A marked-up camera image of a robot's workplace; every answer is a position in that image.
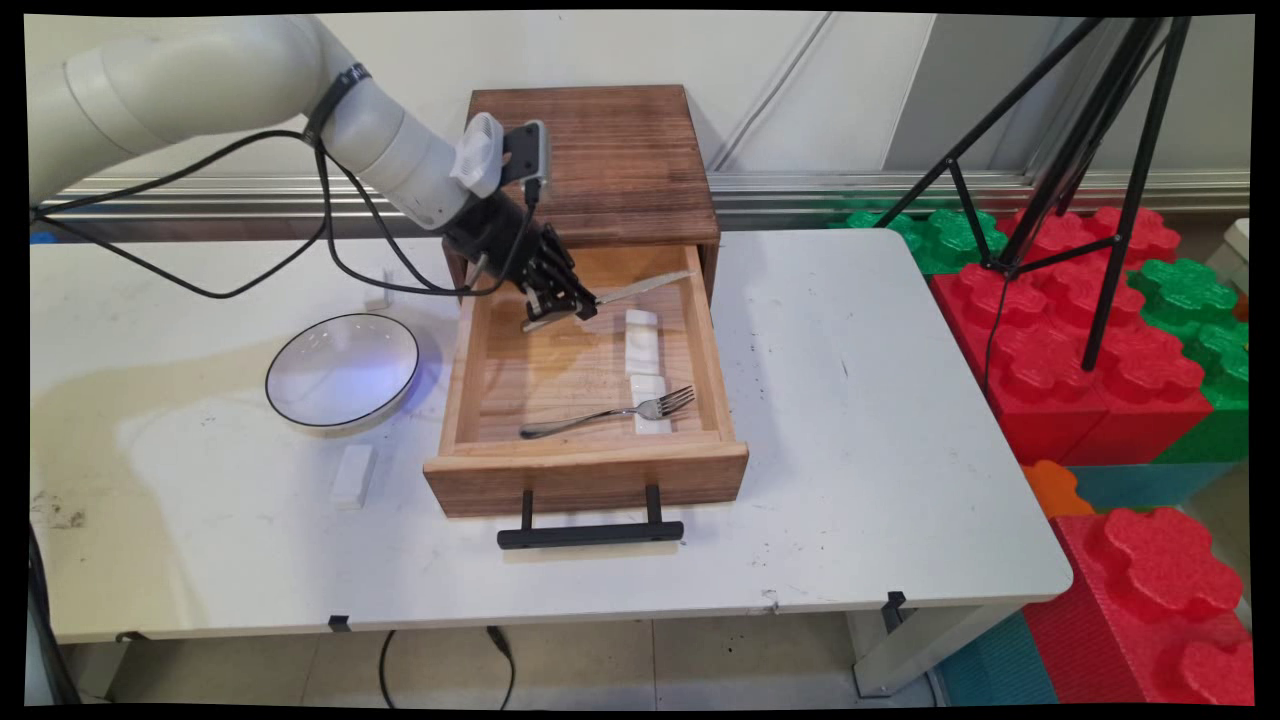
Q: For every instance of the silver fork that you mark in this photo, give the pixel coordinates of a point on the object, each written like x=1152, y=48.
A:
x=590, y=415

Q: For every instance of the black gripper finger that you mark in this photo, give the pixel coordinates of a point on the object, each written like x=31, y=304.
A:
x=570, y=275
x=545, y=295

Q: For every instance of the light wooden drawer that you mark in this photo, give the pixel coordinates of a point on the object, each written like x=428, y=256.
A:
x=560, y=380

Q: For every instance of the orange foam block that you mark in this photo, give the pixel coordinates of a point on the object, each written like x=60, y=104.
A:
x=1055, y=490

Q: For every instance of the white ceramic cutlery rest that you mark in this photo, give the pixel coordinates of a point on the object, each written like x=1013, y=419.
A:
x=352, y=477
x=642, y=345
x=378, y=292
x=650, y=385

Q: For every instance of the small green foam block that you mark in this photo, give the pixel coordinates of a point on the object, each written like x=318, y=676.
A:
x=950, y=240

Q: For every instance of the white vented camera mount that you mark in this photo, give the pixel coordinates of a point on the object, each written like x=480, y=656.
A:
x=480, y=155

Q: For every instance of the large red foam block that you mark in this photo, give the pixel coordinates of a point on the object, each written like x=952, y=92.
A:
x=1060, y=370

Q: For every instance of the black tripod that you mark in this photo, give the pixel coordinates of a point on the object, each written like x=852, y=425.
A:
x=1110, y=130

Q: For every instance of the tall green foam block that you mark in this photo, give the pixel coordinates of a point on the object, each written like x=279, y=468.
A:
x=1215, y=340

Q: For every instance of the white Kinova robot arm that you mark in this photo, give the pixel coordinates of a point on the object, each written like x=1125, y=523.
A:
x=200, y=80

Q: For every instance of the teal foam block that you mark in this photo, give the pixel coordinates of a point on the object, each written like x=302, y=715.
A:
x=1140, y=485
x=1000, y=665

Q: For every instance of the silver table knife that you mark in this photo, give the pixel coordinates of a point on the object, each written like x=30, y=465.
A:
x=650, y=285

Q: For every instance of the white bowl with black rim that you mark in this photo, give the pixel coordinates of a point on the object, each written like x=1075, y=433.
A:
x=340, y=370

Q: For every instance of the dark wooden drawer cabinet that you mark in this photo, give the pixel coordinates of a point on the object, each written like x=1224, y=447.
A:
x=620, y=160

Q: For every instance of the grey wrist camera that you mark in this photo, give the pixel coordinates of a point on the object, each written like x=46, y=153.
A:
x=527, y=150

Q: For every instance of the large black table clip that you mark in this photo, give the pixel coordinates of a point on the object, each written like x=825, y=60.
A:
x=893, y=605

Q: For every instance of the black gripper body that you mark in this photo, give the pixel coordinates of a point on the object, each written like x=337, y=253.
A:
x=495, y=238

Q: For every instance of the white table leg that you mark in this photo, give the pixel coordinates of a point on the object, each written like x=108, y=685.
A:
x=900, y=650

